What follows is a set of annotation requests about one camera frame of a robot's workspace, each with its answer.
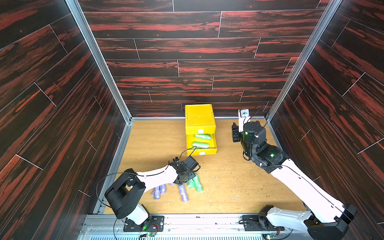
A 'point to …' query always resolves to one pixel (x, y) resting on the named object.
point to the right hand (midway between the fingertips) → (244, 122)
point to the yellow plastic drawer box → (200, 129)
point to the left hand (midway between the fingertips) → (192, 176)
